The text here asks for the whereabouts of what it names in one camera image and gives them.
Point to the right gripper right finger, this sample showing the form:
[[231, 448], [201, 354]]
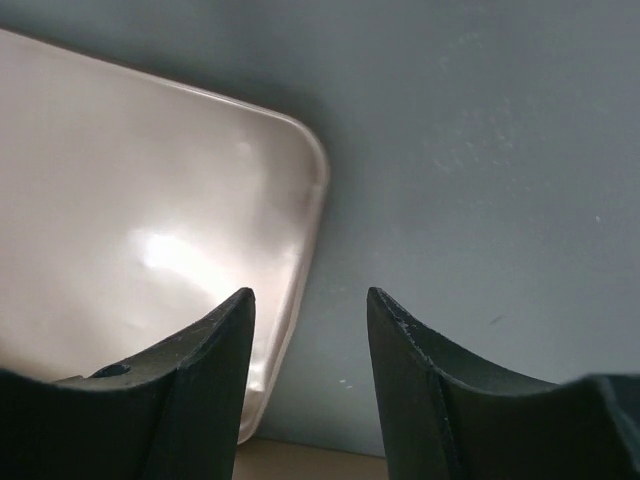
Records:
[[447, 413]]

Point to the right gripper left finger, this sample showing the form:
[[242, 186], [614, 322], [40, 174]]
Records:
[[199, 377]]

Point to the beige tin lid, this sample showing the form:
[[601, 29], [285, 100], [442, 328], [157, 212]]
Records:
[[132, 205]]

